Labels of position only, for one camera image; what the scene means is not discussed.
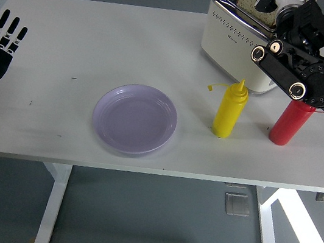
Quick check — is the brown-crusted bread slice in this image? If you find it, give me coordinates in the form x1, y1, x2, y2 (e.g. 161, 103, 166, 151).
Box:
234, 0, 282, 27

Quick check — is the cream white two-slot toaster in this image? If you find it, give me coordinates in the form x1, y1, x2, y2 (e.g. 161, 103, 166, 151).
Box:
194, 0, 296, 100

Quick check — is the purple round plate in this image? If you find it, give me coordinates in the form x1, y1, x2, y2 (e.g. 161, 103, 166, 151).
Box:
87, 77, 183, 161

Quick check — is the red squeeze bottle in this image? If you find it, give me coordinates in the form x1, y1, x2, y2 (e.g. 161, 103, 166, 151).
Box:
267, 96, 324, 152

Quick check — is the yellow squeeze bottle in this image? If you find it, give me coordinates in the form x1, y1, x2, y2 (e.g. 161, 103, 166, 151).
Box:
199, 74, 251, 141

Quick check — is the white table leg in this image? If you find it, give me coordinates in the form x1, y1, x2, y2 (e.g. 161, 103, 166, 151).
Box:
247, 185, 291, 243
30, 160, 74, 243

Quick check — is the grey metal floor hatch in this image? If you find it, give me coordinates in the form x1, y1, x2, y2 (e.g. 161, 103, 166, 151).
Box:
222, 191, 253, 219

